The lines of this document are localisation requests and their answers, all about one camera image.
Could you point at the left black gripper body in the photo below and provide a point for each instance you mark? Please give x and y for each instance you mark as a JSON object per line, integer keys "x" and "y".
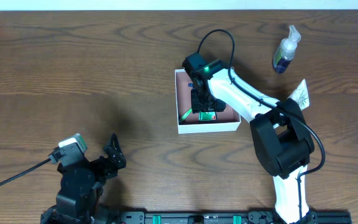
{"x": 105, "y": 162}

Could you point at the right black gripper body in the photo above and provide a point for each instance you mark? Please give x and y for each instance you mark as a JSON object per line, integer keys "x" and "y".
{"x": 207, "y": 104}

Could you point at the green Dettol soap box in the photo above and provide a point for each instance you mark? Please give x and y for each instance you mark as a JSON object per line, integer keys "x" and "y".
{"x": 207, "y": 116}

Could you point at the green white toothbrush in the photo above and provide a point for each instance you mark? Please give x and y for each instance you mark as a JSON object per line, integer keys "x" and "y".
{"x": 185, "y": 115}

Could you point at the white leaf-print lotion tube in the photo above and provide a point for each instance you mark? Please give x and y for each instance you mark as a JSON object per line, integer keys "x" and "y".
{"x": 300, "y": 95}

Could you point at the clear pump soap bottle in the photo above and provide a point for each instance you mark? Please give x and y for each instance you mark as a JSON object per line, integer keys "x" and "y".
{"x": 285, "y": 52}

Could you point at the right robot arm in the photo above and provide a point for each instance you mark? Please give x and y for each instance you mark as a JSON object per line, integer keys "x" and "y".
{"x": 283, "y": 142}

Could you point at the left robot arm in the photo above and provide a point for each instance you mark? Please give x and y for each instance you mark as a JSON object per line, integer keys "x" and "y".
{"x": 82, "y": 182}

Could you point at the white box with pink interior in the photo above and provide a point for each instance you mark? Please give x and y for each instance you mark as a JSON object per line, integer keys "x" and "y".
{"x": 228, "y": 120}

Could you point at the black mounting rail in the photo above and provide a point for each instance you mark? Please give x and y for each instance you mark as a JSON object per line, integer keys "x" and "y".
{"x": 251, "y": 217}

